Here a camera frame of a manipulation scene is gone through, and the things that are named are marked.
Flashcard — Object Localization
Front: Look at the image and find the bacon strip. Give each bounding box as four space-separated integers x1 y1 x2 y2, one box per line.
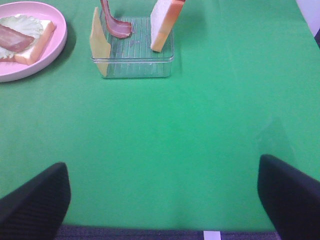
0 25 35 53
100 0 132 39

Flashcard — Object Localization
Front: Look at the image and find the green lettuce leaf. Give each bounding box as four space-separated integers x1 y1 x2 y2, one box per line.
0 14 45 61

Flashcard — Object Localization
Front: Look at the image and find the yellow cheese slice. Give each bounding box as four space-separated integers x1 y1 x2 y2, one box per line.
89 7 111 77

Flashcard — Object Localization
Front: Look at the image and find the green tablecloth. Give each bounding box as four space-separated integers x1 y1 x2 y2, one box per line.
0 0 320 231

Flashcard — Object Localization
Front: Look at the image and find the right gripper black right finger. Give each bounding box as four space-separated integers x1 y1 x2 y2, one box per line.
257 154 320 240

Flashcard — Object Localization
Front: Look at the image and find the bread slice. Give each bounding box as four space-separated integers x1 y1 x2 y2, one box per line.
150 0 186 52
0 19 56 65

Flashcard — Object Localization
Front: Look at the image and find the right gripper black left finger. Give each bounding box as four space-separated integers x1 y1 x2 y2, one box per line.
0 162 71 240

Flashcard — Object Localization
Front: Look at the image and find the pink round plate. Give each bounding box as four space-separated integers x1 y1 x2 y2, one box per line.
0 1 68 83

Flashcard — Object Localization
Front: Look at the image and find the right clear plastic tray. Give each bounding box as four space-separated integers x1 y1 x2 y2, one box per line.
99 10 175 79

